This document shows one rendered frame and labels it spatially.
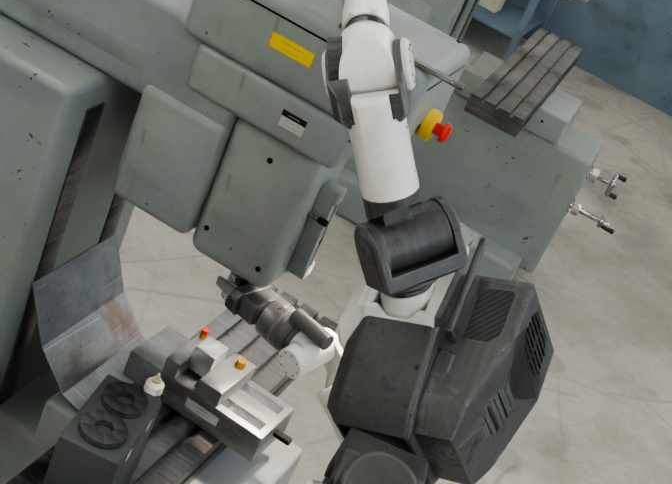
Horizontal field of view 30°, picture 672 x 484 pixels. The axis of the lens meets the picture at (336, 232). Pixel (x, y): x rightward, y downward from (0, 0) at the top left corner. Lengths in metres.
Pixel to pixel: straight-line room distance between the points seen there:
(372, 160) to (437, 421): 0.41
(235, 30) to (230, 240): 0.43
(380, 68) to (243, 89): 0.54
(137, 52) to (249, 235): 0.41
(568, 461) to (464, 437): 2.97
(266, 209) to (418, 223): 0.54
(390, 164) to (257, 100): 0.52
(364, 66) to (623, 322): 4.28
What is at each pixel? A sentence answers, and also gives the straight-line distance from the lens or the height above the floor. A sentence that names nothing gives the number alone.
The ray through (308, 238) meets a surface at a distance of 2.48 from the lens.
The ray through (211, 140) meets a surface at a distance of 2.40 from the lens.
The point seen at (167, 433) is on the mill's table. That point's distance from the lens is 2.69.
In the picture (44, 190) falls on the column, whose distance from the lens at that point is 2.53.
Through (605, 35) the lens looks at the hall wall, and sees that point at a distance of 8.96.
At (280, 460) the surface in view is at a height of 0.84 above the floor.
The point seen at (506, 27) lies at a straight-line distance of 8.36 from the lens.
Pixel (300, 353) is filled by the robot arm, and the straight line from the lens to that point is 2.46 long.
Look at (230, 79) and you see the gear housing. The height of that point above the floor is 1.69.
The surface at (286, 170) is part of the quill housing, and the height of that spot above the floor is 1.58.
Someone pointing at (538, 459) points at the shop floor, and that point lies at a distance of 4.82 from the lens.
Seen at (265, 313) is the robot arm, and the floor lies 1.26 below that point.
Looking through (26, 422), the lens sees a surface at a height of 0.72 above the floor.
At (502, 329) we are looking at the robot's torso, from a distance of 1.98.
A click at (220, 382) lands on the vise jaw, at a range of 2.69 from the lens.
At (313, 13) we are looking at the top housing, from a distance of 2.24.
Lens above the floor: 2.64
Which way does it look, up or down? 28 degrees down
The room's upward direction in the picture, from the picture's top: 24 degrees clockwise
